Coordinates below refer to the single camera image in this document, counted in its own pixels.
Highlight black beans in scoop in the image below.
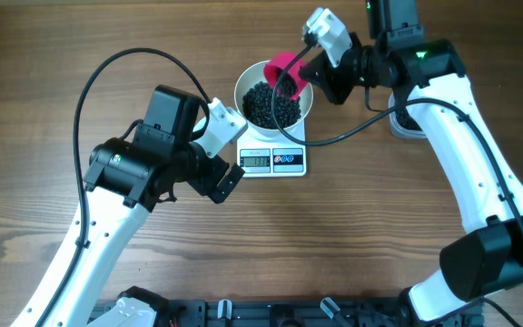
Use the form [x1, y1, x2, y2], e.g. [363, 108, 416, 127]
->
[276, 74, 298, 98]

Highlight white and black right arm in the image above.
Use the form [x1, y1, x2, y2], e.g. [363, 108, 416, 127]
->
[299, 1, 523, 326]

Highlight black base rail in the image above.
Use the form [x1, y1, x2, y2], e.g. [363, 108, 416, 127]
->
[88, 297, 485, 327]

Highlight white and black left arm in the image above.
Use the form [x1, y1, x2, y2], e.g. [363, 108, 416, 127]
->
[13, 85, 248, 326]

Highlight black beans in container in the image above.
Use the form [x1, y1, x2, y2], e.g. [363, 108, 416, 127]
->
[395, 108, 421, 131]

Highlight pink plastic measuring scoop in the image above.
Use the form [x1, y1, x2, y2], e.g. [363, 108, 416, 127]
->
[262, 51, 311, 101]

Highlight white bowl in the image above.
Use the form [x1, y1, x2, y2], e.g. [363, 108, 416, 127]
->
[234, 60, 313, 133]

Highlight clear plastic container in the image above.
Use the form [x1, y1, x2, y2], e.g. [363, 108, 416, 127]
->
[389, 109, 426, 139]

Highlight black beans in bowl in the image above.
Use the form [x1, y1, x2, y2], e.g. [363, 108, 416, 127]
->
[242, 82, 301, 129]

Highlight white digital kitchen scale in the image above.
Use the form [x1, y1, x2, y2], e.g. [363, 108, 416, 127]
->
[237, 123, 307, 178]

